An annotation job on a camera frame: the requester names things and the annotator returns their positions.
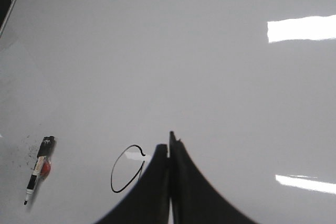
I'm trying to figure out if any black white whiteboard marker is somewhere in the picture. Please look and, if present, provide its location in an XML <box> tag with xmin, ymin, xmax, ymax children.
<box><xmin>24</xmin><ymin>136</ymin><xmax>56</xmax><ymax>206</ymax></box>

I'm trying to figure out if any white whiteboard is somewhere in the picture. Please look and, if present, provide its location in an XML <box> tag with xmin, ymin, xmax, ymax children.
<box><xmin>1</xmin><ymin>0</ymin><xmax>335</xmax><ymax>223</ymax></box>

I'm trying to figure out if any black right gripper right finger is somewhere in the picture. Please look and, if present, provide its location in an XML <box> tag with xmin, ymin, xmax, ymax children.
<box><xmin>169</xmin><ymin>131</ymin><xmax>255</xmax><ymax>223</ymax></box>

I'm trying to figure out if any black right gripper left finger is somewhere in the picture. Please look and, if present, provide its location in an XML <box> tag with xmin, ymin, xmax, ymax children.
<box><xmin>97</xmin><ymin>144</ymin><xmax>170</xmax><ymax>224</ymax></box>

